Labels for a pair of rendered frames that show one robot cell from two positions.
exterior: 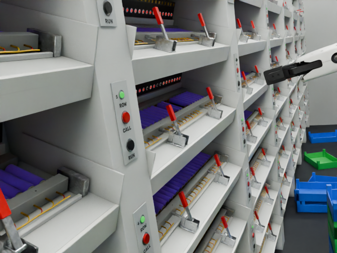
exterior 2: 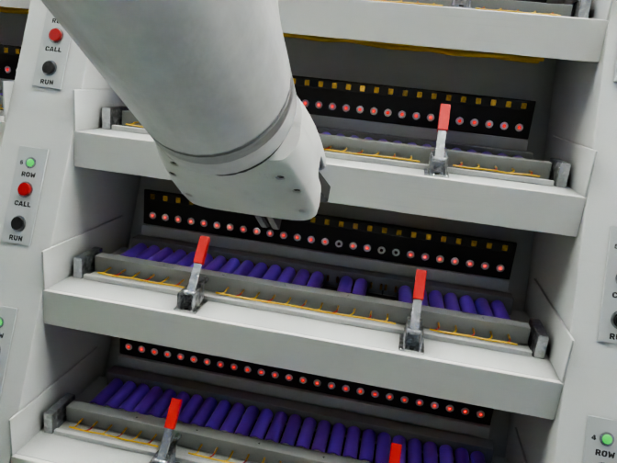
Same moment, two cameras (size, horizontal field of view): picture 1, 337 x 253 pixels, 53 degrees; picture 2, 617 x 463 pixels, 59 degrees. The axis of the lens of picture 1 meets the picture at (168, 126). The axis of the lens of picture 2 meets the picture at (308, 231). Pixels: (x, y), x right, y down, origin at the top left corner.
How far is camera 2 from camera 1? 0.95 m
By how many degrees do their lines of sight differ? 74
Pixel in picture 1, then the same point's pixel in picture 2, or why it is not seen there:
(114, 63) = (38, 127)
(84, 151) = not seen: hidden behind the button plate
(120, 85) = (34, 152)
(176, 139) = (183, 294)
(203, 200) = not seen: outside the picture
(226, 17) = (596, 120)
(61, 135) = not seen: hidden behind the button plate
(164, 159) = (114, 297)
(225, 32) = (585, 162)
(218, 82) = (558, 298)
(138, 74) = (95, 154)
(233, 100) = (562, 356)
